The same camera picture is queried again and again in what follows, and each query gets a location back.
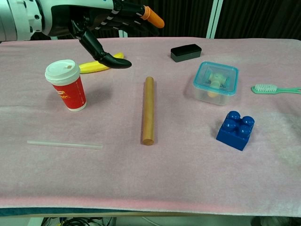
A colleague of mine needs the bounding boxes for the black floor cables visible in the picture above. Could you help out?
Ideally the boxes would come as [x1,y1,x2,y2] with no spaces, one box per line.
[43,217,114,226]

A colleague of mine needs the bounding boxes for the left black grey robot hand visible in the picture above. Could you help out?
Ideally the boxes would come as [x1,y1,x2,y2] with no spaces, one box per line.
[50,0,165,69]

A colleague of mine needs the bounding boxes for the blue building block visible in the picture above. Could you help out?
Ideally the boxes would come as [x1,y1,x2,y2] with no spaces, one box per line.
[215,110,255,152]

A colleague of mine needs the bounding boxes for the beige toy figure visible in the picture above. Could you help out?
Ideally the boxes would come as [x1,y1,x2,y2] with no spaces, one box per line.
[204,72,229,98]

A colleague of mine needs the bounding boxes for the black rectangular box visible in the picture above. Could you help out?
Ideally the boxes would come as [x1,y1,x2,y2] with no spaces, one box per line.
[170,43,203,63]

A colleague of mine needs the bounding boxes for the clear container teal lid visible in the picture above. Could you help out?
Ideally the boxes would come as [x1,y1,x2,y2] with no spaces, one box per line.
[192,61,239,106]

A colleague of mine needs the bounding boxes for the translucent plastic straw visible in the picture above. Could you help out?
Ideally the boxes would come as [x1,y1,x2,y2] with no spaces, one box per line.
[26,140,104,150]

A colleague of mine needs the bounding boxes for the green brush white bristles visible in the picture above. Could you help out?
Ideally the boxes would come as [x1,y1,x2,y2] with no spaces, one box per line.
[251,84,301,95]

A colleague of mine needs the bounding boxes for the wooden cylindrical rod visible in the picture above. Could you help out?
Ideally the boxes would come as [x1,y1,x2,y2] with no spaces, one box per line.
[141,76,156,145]

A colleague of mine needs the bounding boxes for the red paper cup white lid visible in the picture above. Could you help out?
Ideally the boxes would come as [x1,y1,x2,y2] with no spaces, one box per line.
[44,59,88,113]

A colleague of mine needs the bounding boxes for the pink cloth table cover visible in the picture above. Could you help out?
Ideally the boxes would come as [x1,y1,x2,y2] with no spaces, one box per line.
[0,37,301,217]

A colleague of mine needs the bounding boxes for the yellow banana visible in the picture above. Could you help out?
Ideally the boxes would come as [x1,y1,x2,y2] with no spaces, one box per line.
[79,52,126,75]

